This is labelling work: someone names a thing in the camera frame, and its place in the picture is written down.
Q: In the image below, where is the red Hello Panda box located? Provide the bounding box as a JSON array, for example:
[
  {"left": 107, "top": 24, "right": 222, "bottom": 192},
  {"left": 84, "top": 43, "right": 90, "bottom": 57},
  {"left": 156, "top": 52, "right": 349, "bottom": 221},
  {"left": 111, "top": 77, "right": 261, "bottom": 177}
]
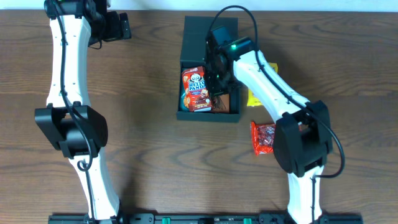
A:
[{"left": 182, "top": 67, "right": 212, "bottom": 112}]

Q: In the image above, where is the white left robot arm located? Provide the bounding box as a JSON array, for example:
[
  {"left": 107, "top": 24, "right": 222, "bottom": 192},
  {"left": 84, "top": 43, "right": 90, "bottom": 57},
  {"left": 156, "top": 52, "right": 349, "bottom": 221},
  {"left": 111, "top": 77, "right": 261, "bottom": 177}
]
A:
[{"left": 34, "top": 0, "right": 131, "bottom": 224}]

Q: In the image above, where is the dark green open box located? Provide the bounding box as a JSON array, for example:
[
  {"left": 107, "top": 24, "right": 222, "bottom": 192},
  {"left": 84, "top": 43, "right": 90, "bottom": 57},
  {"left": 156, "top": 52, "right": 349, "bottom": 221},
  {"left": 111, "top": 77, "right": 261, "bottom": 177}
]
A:
[{"left": 176, "top": 16, "right": 241, "bottom": 123}]

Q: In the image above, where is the red Hacks candy bag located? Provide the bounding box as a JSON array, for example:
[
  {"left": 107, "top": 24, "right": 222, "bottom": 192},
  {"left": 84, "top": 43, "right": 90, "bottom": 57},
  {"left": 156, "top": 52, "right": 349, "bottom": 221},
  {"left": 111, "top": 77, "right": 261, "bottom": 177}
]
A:
[{"left": 251, "top": 121, "right": 275, "bottom": 156}]

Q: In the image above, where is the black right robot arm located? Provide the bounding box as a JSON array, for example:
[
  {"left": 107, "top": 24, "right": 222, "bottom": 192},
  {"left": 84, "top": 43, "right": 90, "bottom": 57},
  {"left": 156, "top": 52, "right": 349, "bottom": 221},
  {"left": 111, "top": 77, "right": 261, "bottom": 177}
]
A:
[{"left": 205, "top": 37, "right": 333, "bottom": 223}]

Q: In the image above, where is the yellow Hacks candy bag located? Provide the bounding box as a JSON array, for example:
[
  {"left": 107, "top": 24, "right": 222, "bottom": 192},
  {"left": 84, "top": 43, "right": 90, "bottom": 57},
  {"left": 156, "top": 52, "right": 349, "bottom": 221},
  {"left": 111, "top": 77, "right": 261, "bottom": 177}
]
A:
[{"left": 246, "top": 62, "right": 279, "bottom": 107}]

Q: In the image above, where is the brown chocolate stick box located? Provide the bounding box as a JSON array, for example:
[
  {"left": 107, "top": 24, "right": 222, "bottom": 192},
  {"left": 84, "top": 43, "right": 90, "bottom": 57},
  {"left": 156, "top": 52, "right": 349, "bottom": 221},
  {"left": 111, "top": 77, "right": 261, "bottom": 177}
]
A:
[{"left": 211, "top": 94, "right": 230, "bottom": 114}]

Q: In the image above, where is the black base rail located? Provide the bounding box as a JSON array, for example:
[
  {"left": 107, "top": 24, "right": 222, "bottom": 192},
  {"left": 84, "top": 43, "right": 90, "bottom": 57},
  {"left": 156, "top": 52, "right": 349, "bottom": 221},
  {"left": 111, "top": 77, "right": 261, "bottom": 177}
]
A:
[{"left": 47, "top": 212, "right": 364, "bottom": 224}]

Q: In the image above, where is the teal cookie packet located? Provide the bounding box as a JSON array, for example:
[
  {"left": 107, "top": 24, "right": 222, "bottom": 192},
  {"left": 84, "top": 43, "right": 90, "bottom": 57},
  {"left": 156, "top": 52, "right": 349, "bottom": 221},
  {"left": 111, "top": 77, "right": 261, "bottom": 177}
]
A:
[{"left": 180, "top": 68, "right": 190, "bottom": 111}]

